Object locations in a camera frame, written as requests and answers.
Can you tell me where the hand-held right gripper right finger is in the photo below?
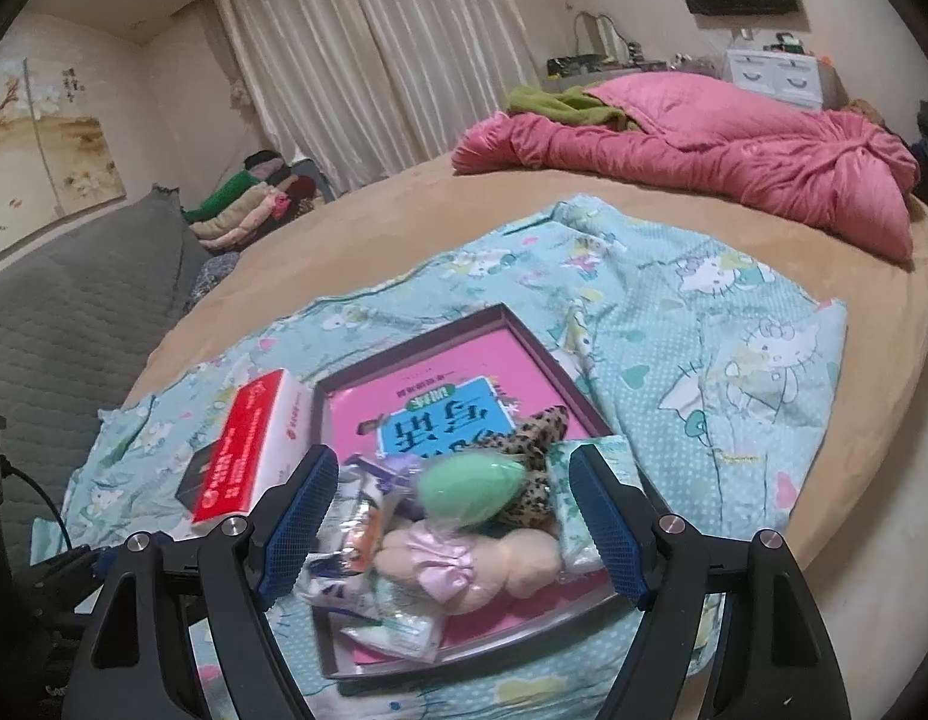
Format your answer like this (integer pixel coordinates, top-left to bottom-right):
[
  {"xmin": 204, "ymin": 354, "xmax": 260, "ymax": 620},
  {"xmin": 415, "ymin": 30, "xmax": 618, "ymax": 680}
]
[{"xmin": 570, "ymin": 444, "xmax": 841, "ymax": 720}]

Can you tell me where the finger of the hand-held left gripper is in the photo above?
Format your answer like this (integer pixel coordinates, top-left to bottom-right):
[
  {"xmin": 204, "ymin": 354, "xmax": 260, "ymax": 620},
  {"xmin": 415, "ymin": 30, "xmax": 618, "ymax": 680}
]
[{"xmin": 30, "ymin": 546, "xmax": 131, "ymax": 601}]

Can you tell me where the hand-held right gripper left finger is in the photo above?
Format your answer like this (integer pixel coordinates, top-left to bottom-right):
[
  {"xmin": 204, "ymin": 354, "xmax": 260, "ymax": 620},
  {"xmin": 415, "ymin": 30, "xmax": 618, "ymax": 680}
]
[{"xmin": 62, "ymin": 446, "xmax": 339, "ymax": 720}]

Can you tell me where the floral tissue packet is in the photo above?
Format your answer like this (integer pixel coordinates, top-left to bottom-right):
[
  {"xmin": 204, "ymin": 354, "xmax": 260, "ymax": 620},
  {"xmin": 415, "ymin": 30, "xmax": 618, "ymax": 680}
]
[{"xmin": 545, "ymin": 436, "xmax": 639, "ymax": 580}]

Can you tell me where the beige puff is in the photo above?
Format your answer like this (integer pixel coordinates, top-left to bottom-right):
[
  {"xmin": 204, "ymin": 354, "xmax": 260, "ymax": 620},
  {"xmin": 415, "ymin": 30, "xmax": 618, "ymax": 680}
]
[{"xmin": 336, "ymin": 457, "xmax": 427, "ymax": 563}]

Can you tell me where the white printed packet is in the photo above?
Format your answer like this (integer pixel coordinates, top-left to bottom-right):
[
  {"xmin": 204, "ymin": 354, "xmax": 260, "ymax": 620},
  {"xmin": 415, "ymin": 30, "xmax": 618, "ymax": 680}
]
[{"xmin": 299, "ymin": 547, "xmax": 390, "ymax": 616}]

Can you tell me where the leopard print scrunchie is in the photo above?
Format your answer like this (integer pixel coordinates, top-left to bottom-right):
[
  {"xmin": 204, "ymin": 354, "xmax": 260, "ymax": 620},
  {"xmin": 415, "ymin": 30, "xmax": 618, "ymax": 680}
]
[{"xmin": 464, "ymin": 405, "xmax": 571, "ymax": 533}]

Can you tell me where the beige plush with pink bow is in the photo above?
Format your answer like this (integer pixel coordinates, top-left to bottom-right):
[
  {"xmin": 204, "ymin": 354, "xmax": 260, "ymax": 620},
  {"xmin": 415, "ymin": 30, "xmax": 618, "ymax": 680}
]
[{"xmin": 374, "ymin": 521, "xmax": 564, "ymax": 616}]

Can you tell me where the purple ribbon scrunchie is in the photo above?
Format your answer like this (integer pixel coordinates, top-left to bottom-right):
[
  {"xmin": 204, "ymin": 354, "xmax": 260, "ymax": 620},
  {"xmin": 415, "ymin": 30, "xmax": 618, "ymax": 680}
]
[{"xmin": 374, "ymin": 452, "xmax": 427, "ymax": 485}]

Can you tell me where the small mint tissue packet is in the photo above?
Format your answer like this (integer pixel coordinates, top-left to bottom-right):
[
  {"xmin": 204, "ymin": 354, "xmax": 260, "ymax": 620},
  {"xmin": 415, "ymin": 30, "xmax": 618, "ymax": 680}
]
[{"xmin": 336, "ymin": 600, "xmax": 444, "ymax": 665}]

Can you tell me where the green beauty sponge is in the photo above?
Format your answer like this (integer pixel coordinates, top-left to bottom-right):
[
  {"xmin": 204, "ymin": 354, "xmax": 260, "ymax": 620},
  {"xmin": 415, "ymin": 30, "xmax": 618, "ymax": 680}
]
[{"xmin": 417, "ymin": 457, "xmax": 526, "ymax": 522}]

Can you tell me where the pink book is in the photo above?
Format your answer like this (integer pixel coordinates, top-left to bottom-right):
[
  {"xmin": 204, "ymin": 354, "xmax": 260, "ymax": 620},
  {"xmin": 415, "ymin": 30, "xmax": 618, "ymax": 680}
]
[{"xmin": 312, "ymin": 302, "xmax": 645, "ymax": 682}]

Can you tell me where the red tissue box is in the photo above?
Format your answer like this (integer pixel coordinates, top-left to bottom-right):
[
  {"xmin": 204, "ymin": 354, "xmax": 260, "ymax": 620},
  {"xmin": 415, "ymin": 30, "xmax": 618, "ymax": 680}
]
[{"xmin": 190, "ymin": 369, "xmax": 319, "ymax": 526}]

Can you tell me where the light blue cartoon printed blanket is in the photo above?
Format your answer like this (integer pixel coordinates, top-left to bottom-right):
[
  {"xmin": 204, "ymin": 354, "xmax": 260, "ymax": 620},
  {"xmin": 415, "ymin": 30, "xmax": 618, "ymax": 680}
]
[{"xmin": 29, "ymin": 195, "xmax": 851, "ymax": 720}]

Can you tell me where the pink workbook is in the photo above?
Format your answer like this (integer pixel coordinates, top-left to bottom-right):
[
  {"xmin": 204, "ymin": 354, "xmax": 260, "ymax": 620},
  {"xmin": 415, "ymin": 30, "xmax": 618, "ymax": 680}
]
[{"xmin": 327, "ymin": 326, "xmax": 611, "ymax": 657}]

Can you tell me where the grey quilted headboard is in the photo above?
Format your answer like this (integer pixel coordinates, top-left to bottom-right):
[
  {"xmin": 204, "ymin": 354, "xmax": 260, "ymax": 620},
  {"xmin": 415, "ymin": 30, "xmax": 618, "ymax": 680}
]
[{"xmin": 0, "ymin": 191, "xmax": 210, "ymax": 563}]

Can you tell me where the dark floral cloth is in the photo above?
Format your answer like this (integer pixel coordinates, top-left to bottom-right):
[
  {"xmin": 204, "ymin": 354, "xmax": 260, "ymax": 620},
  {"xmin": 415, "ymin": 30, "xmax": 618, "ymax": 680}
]
[{"xmin": 186, "ymin": 251, "xmax": 244, "ymax": 308}]

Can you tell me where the stack of folded clothes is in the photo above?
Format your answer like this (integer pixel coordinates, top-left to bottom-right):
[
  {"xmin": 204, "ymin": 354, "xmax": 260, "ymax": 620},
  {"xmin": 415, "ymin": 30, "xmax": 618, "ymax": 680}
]
[{"xmin": 182, "ymin": 151, "xmax": 322, "ymax": 250}]

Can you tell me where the tan round bed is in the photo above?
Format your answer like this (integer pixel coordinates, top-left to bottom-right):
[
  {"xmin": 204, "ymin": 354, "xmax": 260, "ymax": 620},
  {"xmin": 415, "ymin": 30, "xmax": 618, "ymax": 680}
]
[{"xmin": 122, "ymin": 131, "xmax": 928, "ymax": 571}]

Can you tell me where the pink duvet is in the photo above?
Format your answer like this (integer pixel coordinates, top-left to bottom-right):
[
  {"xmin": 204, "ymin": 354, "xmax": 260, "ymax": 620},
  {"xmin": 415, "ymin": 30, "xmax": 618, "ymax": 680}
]
[{"xmin": 452, "ymin": 73, "xmax": 921, "ymax": 262}]

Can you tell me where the green cloth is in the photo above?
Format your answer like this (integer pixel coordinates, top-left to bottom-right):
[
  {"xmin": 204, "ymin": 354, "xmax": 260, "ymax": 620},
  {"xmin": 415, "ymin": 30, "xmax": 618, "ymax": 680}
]
[{"xmin": 506, "ymin": 84, "xmax": 637, "ymax": 132}]

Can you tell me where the cluttered dressing table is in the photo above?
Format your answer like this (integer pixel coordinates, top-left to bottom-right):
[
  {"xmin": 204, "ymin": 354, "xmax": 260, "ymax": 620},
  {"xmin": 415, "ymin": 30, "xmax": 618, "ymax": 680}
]
[{"xmin": 546, "ymin": 11, "xmax": 723, "ymax": 80}]

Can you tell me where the white curtain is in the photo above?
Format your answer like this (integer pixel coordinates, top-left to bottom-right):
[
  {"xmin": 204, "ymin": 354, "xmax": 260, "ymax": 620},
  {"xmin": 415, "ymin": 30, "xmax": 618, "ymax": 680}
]
[{"xmin": 212, "ymin": 0, "xmax": 562, "ymax": 188}]

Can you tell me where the white drawer cabinet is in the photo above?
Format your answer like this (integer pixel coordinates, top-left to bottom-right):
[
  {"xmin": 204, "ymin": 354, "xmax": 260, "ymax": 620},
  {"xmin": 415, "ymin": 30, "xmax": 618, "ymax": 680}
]
[{"xmin": 725, "ymin": 49, "xmax": 825, "ymax": 110}]

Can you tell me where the black cable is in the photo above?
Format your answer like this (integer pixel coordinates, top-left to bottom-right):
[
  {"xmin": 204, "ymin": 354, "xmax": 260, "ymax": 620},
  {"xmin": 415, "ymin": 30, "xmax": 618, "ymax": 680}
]
[{"xmin": 0, "ymin": 457, "xmax": 75, "ymax": 552}]

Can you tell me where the floral wall painting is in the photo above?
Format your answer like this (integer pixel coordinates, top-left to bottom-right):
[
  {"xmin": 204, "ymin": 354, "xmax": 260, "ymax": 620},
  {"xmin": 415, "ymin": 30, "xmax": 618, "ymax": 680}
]
[{"xmin": 0, "ymin": 52, "xmax": 127, "ymax": 260}]

